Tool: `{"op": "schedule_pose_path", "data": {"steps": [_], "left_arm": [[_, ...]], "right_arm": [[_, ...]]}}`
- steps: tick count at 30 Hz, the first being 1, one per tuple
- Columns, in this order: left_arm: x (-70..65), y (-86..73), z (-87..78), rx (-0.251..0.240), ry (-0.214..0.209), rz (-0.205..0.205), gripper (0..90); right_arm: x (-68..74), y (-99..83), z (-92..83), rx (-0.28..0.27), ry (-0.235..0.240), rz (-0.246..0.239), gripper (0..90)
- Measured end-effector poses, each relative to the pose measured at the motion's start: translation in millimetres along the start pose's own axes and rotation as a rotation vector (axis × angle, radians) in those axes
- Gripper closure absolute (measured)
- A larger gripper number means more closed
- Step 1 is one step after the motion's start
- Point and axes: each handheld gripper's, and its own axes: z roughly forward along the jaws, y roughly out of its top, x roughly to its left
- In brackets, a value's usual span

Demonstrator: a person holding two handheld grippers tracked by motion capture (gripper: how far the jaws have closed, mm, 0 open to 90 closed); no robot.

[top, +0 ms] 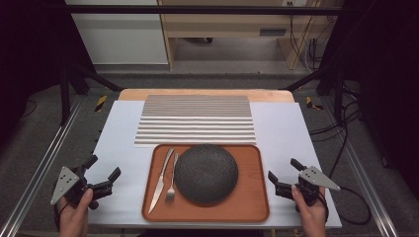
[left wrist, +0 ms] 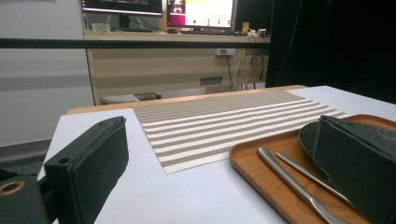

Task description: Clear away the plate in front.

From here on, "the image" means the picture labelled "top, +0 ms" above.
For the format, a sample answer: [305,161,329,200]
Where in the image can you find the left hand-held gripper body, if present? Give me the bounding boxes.
[49,161,115,211]

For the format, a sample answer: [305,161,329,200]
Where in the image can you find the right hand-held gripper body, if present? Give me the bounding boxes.
[276,166,341,207]

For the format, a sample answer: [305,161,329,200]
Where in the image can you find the orange wooden tray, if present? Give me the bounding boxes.
[141,143,271,224]

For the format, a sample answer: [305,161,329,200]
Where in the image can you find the silver table knife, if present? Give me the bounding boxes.
[147,147,176,215]

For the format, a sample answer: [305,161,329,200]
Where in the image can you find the silver fork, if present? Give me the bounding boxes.
[164,152,181,204]

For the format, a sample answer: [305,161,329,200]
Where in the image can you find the black textured plate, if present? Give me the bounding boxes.
[173,143,239,205]

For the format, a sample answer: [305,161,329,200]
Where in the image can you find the person's left hand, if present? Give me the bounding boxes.
[58,188,94,237]

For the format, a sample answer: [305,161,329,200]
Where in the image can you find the person's right hand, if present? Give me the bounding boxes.
[291,184,328,237]

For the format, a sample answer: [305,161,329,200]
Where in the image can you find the yellow black floor tape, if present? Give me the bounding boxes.
[305,96,324,112]
[94,95,108,113]

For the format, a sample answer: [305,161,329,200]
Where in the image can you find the black metal stand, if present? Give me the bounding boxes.
[280,65,345,126]
[59,62,125,126]

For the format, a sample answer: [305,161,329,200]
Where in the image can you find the striped placemat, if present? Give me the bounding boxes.
[133,94,257,146]

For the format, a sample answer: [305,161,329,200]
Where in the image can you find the black curtain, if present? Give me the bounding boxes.
[320,0,419,192]
[0,0,93,149]

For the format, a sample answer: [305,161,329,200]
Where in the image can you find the white cabinet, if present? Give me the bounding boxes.
[65,0,169,65]

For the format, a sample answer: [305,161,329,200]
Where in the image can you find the light wooden desk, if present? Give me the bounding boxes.
[157,0,344,71]

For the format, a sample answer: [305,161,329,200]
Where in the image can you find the aluminium floor rail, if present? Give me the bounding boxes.
[320,97,399,237]
[0,95,85,237]

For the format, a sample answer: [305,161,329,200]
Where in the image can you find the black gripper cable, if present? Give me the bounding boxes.
[324,186,373,226]

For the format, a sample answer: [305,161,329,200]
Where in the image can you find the black floor cables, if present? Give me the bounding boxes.
[309,82,364,179]

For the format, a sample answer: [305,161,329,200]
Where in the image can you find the hanging desk cables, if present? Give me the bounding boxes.
[288,14,322,72]

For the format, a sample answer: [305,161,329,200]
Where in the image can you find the dark desk handle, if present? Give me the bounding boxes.
[259,28,287,37]

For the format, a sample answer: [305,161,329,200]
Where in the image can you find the black frame bar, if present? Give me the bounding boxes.
[65,4,344,16]

